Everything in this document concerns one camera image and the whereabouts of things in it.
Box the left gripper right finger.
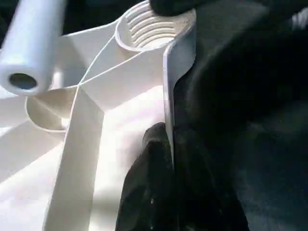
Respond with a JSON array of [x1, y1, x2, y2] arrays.
[[172, 126, 251, 231]]

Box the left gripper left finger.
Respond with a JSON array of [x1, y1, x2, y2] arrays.
[[115, 122, 180, 231]]

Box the white plastic table top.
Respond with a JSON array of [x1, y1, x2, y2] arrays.
[[0, 0, 197, 231]]

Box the white plastic table leg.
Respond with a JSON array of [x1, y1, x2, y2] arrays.
[[0, 0, 66, 97]]

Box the black mat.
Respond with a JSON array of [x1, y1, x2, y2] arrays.
[[166, 0, 308, 231]]

